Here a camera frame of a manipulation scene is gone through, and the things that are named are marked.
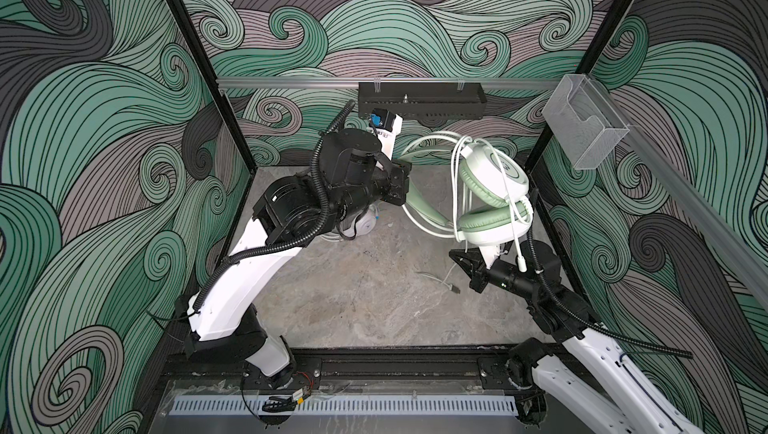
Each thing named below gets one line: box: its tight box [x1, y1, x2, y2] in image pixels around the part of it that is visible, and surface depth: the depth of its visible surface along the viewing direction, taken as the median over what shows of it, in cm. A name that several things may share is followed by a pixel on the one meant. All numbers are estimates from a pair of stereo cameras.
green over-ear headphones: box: [406, 142, 534, 245], surface depth 41 cm
